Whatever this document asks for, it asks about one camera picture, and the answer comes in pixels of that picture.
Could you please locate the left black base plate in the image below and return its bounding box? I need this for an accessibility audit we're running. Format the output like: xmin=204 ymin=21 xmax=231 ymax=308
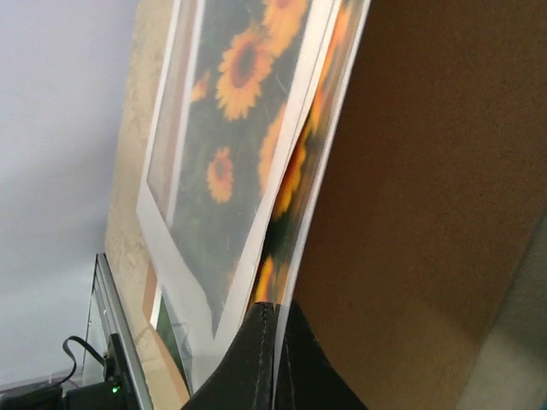
xmin=1 ymin=333 xmax=140 ymax=410

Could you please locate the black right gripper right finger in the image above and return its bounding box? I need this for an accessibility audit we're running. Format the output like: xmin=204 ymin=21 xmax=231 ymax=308
xmin=274 ymin=302 xmax=367 ymax=410

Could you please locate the brown fibreboard backing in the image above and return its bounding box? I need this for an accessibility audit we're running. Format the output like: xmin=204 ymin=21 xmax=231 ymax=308
xmin=295 ymin=1 xmax=546 ymax=409

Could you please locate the white mat board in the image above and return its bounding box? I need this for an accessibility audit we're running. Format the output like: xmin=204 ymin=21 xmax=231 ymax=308
xmin=137 ymin=1 xmax=338 ymax=346

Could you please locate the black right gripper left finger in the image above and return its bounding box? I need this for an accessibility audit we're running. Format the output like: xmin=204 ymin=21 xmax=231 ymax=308
xmin=184 ymin=302 xmax=278 ymax=410

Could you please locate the aluminium rail base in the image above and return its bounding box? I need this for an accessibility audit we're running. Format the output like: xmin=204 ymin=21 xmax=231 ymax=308
xmin=80 ymin=252 xmax=193 ymax=410

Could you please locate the sunflower photo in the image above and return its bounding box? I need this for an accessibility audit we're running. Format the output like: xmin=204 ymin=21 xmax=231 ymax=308
xmin=251 ymin=1 xmax=370 ymax=409

